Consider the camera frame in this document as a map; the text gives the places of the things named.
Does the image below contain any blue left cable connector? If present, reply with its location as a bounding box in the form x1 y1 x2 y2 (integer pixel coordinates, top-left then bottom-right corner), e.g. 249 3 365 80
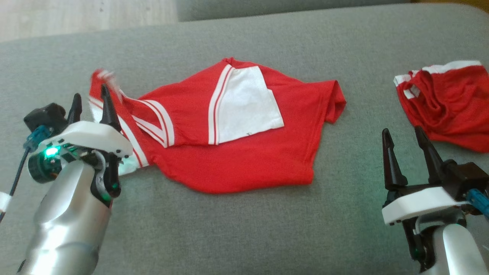
24 126 53 152

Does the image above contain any red white-sleeved t-shirt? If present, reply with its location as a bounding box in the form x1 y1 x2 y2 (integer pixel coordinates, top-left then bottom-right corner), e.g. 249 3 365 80
89 57 347 194

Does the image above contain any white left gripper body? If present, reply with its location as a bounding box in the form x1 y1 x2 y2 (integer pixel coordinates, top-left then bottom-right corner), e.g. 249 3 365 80
29 121 133 209

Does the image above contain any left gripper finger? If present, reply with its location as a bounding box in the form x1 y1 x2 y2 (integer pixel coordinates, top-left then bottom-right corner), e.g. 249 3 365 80
67 93 83 125
100 84 122 133

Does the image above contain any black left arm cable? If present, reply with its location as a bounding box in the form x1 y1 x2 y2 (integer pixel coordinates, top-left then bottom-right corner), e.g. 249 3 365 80
0 147 32 224

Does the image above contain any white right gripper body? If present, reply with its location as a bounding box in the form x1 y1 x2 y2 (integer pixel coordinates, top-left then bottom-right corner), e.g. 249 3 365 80
382 183 470 272

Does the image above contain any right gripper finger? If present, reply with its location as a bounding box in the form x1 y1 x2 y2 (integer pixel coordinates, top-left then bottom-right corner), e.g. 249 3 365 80
415 126 447 185
382 128 408 191

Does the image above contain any large grey sofa cushion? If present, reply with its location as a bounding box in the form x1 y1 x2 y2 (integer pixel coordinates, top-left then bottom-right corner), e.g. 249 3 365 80
0 3 489 275

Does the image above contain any blue right cable connector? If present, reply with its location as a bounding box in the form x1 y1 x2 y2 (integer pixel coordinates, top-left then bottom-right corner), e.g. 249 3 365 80
467 189 489 221

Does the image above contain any red shorts white trim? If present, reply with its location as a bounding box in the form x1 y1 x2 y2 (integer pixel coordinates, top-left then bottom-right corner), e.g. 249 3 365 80
393 60 489 153

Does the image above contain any yellow sofa backrest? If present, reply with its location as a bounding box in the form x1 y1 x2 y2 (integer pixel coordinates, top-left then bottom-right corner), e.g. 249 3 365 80
420 0 489 9

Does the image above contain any blue cable connector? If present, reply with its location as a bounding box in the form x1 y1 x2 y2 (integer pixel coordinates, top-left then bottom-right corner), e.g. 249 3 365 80
467 189 489 221
24 126 53 152

